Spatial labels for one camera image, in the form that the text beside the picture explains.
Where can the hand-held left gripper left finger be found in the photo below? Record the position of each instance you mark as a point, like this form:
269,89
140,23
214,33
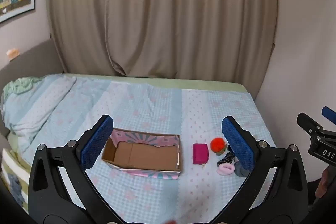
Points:
98,142

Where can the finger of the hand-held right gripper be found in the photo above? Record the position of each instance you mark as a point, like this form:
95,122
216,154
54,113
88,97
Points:
330,113
308,123

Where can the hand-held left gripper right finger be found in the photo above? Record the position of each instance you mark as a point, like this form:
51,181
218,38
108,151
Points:
237,144

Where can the black patterned scrunchie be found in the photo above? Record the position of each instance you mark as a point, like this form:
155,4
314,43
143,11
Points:
227,158

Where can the red pompom toy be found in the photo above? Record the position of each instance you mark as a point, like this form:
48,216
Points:
218,144

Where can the grey sock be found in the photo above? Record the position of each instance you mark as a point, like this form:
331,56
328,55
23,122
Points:
239,171

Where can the pink fluffy scrunchie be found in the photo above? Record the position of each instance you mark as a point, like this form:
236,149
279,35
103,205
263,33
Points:
225,169

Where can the magenta zip pouch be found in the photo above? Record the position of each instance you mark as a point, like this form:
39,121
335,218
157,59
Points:
200,153

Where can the printed cardboard box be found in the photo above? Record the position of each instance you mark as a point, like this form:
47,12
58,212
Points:
147,157

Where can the person's right hand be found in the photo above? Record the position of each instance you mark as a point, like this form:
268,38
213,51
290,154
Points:
327,180

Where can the green bed sheet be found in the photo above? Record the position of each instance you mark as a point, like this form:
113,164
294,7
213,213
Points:
157,79

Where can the striped printed cloth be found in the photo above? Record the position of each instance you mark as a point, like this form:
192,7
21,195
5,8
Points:
14,179

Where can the green crumpled cloth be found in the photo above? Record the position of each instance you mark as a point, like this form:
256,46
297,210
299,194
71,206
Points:
22,85

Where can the small orange object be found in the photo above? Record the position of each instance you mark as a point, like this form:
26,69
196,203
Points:
13,53

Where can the beige curtain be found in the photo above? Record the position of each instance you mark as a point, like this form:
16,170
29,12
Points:
162,11

